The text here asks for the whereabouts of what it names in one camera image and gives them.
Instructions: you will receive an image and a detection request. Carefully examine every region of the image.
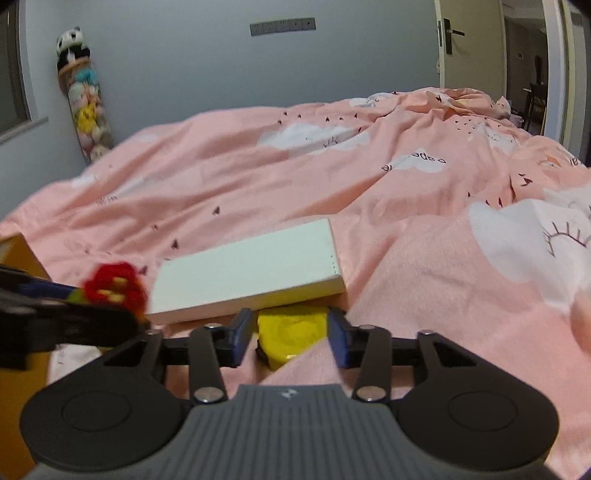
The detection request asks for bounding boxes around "red crochet flower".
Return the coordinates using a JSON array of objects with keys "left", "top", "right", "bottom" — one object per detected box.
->
[{"left": 69, "top": 262, "right": 149, "bottom": 324}]

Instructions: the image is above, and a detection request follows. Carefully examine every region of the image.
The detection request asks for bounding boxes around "pink cloud printed blanket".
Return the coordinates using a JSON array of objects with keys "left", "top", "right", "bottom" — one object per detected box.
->
[{"left": 0, "top": 88, "right": 591, "bottom": 480}]

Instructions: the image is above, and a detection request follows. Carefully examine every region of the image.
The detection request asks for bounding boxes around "panda plush toy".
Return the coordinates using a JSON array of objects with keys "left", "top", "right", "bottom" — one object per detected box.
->
[{"left": 55, "top": 27, "right": 90, "bottom": 70}]

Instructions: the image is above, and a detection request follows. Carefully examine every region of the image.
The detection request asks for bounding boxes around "clear tube of plush toys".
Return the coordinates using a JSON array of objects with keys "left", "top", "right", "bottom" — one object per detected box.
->
[{"left": 58, "top": 60, "right": 115, "bottom": 164}]

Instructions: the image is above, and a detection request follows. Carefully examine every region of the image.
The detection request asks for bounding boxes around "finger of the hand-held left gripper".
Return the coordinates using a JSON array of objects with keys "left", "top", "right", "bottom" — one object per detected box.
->
[
  {"left": 0, "top": 300, "right": 146, "bottom": 352},
  {"left": 0, "top": 264, "right": 81, "bottom": 303}
]

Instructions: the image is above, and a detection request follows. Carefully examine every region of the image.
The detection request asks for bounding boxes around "grey wall socket panel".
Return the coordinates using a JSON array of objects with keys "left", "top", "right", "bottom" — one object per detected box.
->
[{"left": 249, "top": 17, "right": 317, "bottom": 37}]

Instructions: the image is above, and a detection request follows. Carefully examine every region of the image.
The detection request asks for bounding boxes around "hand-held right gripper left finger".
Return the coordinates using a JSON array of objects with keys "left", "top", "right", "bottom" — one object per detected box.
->
[{"left": 99, "top": 309, "right": 256, "bottom": 403}]

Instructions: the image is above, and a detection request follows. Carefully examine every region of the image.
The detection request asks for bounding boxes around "beige room door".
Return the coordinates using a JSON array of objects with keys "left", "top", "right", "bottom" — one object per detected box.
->
[{"left": 435, "top": 0, "right": 506, "bottom": 93}]

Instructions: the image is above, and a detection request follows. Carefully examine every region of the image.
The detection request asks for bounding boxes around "black door handle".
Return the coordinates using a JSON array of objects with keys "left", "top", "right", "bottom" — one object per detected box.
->
[{"left": 442, "top": 17, "right": 465, "bottom": 56}]

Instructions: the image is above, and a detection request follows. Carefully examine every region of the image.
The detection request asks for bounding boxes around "yellow round container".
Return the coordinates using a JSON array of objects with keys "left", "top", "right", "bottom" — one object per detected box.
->
[{"left": 256, "top": 305, "right": 331, "bottom": 371}]

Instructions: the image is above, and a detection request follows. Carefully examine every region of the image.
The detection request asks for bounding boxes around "white long flat box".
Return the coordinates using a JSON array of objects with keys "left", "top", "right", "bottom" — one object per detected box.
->
[{"left": 144, "top": 219, "right": 347, "bottom": 326}]

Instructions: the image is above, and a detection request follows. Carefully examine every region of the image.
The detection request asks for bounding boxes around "window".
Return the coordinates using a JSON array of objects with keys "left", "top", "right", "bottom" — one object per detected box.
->
[{"left": 0, "top": 7, "right": 49, "bottom": 144}]

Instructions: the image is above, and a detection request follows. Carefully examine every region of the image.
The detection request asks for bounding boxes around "orange cardboard box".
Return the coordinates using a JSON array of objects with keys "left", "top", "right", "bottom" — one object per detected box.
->
[{"left": 0, "top": 233, "right": 52, "bottom": 476}]

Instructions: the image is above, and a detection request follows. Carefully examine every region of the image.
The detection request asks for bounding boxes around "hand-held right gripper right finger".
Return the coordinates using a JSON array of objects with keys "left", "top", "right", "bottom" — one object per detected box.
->
[{"left": 328, "top": 309, "right": 488, "bottom": 402}]

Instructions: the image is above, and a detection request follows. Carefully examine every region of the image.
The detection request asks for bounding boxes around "dark wooden chair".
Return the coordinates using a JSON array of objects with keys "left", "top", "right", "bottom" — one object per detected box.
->
[{"left": 527, "top": 54, "right": 548, "bottom": 134}]

